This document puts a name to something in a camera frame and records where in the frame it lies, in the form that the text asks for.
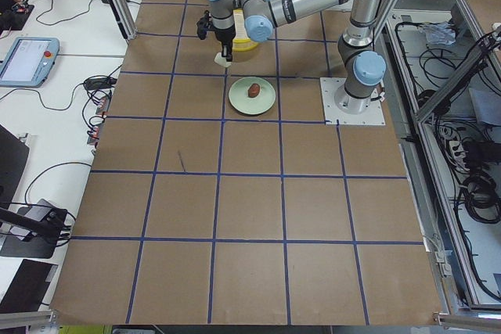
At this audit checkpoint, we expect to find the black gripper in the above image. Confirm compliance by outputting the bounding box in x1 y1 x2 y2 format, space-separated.
196 10 236 62

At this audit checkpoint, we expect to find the white bun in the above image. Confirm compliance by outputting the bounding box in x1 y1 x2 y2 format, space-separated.
214 52 232 68

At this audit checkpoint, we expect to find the brown bun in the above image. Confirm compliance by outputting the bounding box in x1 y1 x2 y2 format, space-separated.
247 83 261 99

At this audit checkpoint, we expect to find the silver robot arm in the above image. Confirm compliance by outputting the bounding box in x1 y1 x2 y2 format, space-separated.
196 0 397 115

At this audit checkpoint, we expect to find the lower yellow steamer layer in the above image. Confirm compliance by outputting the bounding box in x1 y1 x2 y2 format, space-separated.
233 9 258 52

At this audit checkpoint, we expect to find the light green plate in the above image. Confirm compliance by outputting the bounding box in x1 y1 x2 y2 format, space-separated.
229 77 276 116

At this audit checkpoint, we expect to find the black power adapter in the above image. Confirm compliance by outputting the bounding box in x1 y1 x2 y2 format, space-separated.
84 77 117 91

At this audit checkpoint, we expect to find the teach pendant tablet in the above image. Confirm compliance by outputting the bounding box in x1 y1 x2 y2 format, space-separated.
1 37 59 88

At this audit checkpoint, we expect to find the white cloth bundle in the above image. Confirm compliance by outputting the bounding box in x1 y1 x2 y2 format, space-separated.
421 22 456 45

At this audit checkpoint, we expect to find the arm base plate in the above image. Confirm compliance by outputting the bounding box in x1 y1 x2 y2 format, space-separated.
319 77 386 126

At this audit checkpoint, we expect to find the black camera stand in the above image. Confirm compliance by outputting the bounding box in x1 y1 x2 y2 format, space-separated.
1 199 71 244

